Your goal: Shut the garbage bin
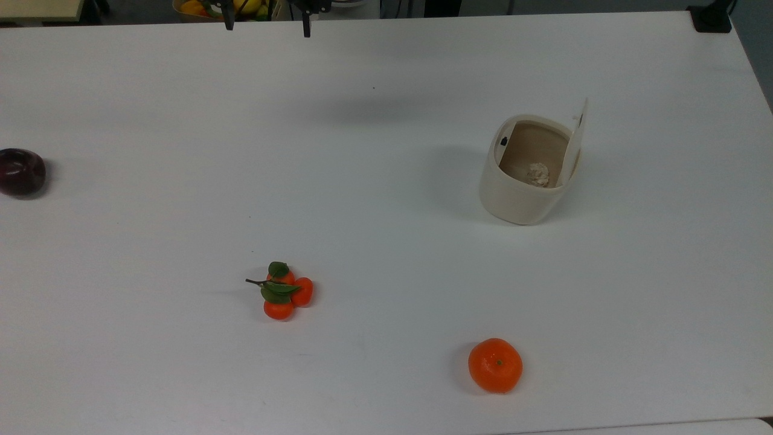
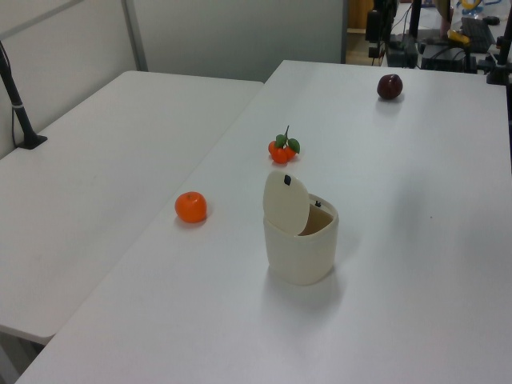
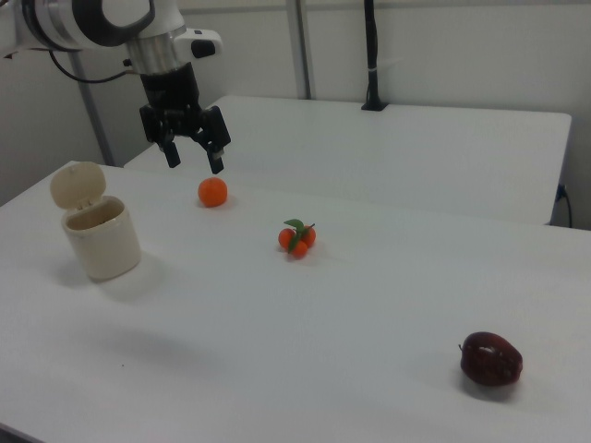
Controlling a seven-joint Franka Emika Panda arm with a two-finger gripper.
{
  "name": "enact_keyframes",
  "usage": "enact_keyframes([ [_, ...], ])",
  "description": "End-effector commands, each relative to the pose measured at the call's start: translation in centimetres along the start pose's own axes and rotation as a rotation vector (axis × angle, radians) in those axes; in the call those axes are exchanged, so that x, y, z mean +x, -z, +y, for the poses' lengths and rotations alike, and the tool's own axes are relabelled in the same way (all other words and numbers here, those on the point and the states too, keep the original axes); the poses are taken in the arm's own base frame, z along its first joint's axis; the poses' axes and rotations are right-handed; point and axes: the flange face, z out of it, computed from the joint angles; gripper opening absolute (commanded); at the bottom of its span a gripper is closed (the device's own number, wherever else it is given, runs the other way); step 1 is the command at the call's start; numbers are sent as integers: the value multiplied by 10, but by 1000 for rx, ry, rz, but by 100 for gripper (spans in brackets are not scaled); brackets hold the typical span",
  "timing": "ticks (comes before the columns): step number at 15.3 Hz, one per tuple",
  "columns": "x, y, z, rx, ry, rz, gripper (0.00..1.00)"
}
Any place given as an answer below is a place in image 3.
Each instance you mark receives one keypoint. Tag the small tangerine cluster with leaves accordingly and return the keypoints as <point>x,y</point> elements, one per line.
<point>297,239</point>

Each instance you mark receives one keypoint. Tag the grey metal frame post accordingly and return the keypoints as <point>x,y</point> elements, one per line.
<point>301,46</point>
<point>97,124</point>

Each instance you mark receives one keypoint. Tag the black pole with base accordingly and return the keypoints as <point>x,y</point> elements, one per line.
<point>372,51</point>

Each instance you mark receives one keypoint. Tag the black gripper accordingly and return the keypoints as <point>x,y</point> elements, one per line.
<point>168,90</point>

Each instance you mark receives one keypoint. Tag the cream garbage bin with lid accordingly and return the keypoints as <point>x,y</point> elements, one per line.
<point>101,235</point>

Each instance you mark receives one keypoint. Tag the dark red apple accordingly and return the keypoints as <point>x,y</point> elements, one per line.
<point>490,359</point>

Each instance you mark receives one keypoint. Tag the orange mandarin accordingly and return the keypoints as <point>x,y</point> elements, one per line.
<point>213,192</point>

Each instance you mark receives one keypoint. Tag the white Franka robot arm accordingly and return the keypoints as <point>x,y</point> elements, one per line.
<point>60,23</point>

